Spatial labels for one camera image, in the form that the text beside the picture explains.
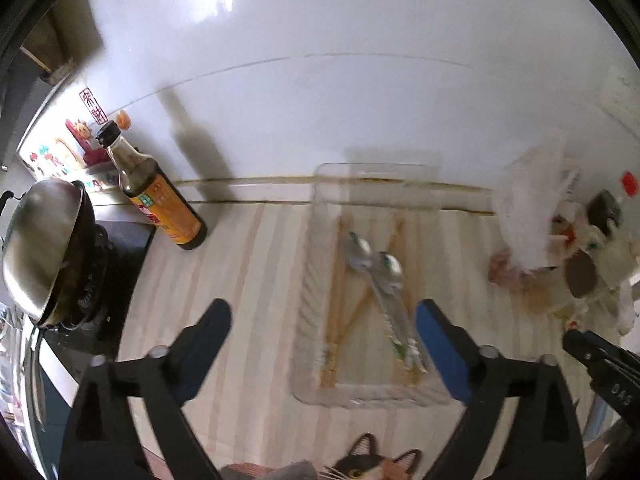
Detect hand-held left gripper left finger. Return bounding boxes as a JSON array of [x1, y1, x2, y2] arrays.
[[59, 298, 233, 480]]

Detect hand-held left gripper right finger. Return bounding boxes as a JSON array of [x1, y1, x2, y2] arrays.
[[415, 298, 587, 480]]

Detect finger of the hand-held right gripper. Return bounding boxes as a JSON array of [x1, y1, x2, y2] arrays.
[[562, 331, 640, 427], [577, 328, 640, 367]]

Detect metal spoon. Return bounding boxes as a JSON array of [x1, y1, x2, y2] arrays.
[[344, 231, 417, 367], [374, 251, 430, 375]]

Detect group of wooden chopsticks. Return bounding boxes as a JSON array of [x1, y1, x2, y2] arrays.
[[319, 216, 425, 389]]

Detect clear plastic container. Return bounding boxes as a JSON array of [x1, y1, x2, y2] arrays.
[[291, 162, 454, 409]]

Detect cat print table mat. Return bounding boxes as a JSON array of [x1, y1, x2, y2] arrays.
[[116, 200, 603, 480]]

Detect jar with brown lid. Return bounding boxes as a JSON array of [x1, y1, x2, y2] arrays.
[[564, 247, 602, 297]]

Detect white lidded jar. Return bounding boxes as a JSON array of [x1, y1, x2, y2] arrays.
[[574, 220, 633, 288]]

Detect pink wrapped packet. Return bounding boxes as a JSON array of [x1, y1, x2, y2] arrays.
[[488, 252, 534, 289]]

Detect black gas stove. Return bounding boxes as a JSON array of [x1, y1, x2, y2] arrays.
[[37, 219, 157, 357]]

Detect dark bottle with red cap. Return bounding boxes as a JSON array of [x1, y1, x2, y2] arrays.
[[584, 170, 639, 232]]

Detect soy sauce bottle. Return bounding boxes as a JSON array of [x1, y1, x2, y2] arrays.
[[94, 120, 208, 251]]

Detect blue kitchen cabinet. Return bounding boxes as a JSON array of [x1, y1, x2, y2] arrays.
[[30, 355, 77, 467]]

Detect white plastic bag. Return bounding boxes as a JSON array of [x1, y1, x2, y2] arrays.
[[492, 134, 582, 272]]

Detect steel wok with lid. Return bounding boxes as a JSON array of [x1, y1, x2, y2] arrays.
[[0, 179, 87, 322]]

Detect black range hood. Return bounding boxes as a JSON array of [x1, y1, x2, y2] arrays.
[[0, 0, 109, 171]]

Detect colourful wall stickers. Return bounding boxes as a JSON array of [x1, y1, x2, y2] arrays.
[[21, 137, 87, 179]]

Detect red square wall sticker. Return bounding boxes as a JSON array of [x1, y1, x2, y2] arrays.
[[78, 87, 109, 124]]

